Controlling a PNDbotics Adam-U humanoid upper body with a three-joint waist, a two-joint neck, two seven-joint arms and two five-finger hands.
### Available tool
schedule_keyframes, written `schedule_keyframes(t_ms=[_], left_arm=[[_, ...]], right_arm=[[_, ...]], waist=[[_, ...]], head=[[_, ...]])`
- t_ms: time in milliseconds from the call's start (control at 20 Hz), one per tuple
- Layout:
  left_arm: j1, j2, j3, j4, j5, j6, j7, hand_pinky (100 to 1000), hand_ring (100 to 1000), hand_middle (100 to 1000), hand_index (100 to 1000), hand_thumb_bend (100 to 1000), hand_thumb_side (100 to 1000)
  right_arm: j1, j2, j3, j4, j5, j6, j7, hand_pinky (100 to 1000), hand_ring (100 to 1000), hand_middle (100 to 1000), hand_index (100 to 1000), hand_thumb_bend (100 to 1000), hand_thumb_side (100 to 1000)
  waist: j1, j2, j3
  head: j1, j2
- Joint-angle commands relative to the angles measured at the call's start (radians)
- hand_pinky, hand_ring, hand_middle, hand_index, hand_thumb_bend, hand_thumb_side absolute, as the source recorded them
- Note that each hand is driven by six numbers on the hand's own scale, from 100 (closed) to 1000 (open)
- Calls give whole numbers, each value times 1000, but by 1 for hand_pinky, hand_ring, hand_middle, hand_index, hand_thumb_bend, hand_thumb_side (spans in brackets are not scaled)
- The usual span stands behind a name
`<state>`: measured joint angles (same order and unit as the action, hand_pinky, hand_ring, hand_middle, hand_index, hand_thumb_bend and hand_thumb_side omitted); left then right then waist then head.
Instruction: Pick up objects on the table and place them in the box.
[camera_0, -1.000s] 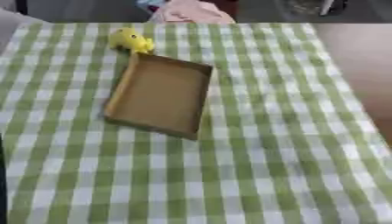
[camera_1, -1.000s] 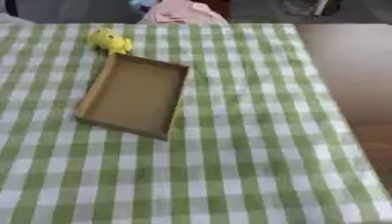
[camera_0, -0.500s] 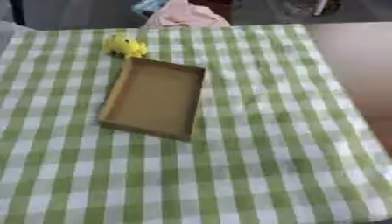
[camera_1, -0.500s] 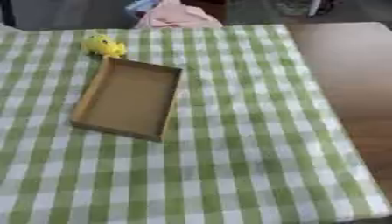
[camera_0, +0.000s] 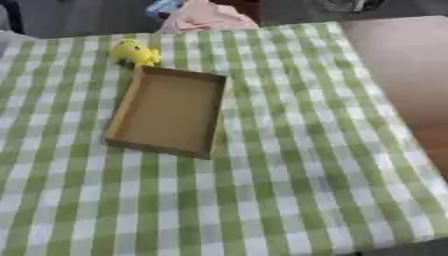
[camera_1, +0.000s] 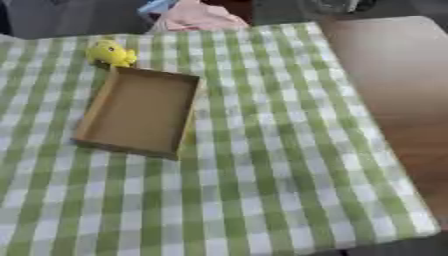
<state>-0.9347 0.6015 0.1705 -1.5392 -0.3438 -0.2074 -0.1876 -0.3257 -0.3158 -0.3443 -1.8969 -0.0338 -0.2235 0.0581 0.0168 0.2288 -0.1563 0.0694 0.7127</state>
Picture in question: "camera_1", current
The light blue cloth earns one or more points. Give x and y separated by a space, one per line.
153 6

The pink cloth bundle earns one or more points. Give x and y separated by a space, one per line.
198 16

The tan cardboard box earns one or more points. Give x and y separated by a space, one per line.
140 113

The yellow soft toy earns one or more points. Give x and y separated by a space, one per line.
109 53

